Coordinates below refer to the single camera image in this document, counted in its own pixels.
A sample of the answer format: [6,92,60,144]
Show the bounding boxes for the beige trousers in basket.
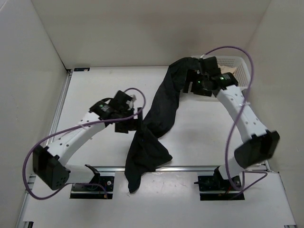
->
[219,65,237,74]

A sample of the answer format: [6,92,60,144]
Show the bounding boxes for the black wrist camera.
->
[114,90,136,109]
[199,57,221,76]

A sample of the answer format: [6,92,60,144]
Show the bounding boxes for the aluminium frame rail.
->
[95,164,267,172]
[15,69,73,228]
[263,161,297,228]

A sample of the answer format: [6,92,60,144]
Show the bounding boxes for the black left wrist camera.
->
[114,90,136,109]

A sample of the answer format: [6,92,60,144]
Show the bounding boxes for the white plastic basket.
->
[189,55,250,98]

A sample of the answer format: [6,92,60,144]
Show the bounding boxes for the aluminium right frame rail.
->
[263,161,297,228]

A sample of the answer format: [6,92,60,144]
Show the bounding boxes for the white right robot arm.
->
[183,70,280,190]

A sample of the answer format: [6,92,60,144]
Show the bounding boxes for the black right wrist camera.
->
[199,57,221,76]

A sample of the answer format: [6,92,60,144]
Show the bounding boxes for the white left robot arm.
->
[33,98,143,190]

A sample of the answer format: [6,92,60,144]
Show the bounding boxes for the black trousers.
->
[124,57,200,193]

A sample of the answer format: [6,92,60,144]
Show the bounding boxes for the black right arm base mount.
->
[194,175,245,201]

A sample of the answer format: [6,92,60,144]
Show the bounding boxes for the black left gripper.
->
[114,107,144,133]

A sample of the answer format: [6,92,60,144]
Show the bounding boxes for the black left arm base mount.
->
[70,172,115,200]

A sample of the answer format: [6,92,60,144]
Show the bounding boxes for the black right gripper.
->
[183,69,212,97]

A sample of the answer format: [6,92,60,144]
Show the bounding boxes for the aluminium front frame rail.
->
[95,164,267,172]

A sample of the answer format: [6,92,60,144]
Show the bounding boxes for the aluminium left frame rail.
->
[15,69,73,228]

